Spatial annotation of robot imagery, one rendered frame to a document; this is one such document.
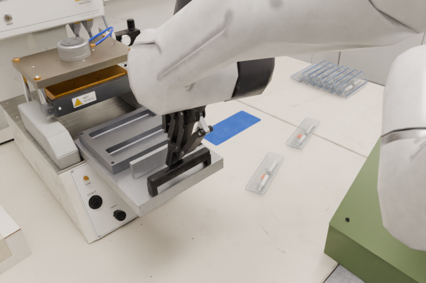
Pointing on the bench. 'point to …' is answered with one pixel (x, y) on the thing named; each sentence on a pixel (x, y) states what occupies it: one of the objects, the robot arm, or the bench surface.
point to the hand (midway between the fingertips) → (175, 153)
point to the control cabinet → (48, 1)
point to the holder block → (125, 138)
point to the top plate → (71, 59)
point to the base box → (54, 182)
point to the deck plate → (69, 120)
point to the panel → (91, 177)
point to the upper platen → (83, 81)
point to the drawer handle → (180, 166)
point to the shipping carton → (11, 242)
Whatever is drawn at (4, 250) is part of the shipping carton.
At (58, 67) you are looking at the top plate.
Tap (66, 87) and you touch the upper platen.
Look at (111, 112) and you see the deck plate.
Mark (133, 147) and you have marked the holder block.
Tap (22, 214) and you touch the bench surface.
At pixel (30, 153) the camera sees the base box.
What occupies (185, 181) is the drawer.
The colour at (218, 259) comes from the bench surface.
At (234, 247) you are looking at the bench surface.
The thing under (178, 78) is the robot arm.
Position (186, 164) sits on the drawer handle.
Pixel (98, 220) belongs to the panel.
